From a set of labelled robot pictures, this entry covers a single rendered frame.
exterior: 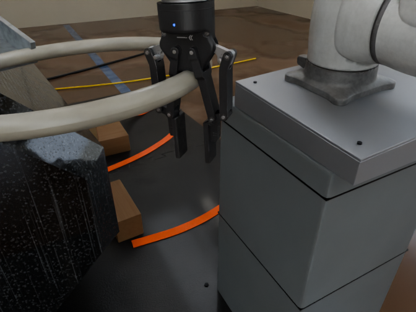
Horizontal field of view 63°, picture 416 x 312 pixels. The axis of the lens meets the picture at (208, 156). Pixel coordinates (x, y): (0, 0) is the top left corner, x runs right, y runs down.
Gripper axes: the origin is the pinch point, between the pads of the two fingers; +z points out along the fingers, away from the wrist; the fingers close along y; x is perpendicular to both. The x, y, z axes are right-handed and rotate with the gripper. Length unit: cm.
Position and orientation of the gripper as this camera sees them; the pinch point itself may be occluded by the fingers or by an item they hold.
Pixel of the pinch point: (195, 138)
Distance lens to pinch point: 54.5
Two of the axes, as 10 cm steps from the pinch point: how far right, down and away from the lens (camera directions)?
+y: -9.2, -1.5, 3.5
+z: 0.4, 8.7, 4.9
